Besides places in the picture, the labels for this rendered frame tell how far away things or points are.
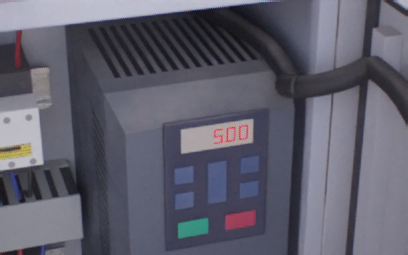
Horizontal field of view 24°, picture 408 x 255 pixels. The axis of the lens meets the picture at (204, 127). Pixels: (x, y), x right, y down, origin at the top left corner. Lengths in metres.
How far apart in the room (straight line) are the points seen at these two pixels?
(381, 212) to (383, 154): 0.04
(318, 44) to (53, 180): 0.26
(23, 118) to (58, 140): 0.11
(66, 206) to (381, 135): 0.27
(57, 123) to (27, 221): 0.09
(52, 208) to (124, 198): 0.13
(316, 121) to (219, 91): 0.07
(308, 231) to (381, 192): 0.07
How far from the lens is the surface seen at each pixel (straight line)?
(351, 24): 0.59
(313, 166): 0.63
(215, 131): 0.60
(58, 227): 0.74
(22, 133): 0.67
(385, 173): 0.60
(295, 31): 0.65
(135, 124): 0.59
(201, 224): 0.63
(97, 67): 0.64
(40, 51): 0.73
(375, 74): 0.55
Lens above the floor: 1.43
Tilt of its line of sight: 28 degrees down
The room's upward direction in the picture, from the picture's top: straight up
